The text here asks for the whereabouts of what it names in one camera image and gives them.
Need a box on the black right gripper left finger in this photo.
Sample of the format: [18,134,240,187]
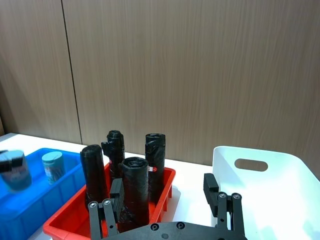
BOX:
[87,178,125,240]

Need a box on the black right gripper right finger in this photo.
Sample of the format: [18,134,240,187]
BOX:
[203,173,245,235]

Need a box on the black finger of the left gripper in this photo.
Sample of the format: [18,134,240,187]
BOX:
[9,150,25,169]

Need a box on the black garbage bag roll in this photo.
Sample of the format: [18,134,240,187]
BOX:
[116,156,150,232]
[101,129,125,180]
[79,144,109,211]

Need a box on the blue plastic bin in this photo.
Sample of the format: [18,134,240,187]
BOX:
[0,147,87,240]

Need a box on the red plastic bin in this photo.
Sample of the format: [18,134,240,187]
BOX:
[42,161,176,240]

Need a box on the black roll with red label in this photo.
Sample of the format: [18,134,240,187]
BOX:
[144,133,167,205]

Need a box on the white plastic basket with handle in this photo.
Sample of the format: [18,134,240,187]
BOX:
[211,146,320,240]

